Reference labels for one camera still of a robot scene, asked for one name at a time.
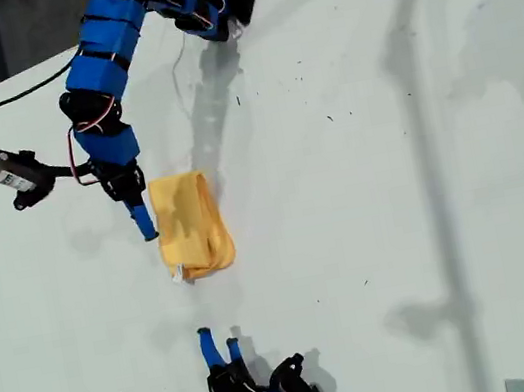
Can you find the yellow square towel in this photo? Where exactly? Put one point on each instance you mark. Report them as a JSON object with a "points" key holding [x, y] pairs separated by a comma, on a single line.
{"points": [[185, 219]]}

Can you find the short black camera stalk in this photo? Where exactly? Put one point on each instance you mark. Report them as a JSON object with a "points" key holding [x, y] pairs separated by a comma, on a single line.
{"points": [[64, 168]]}

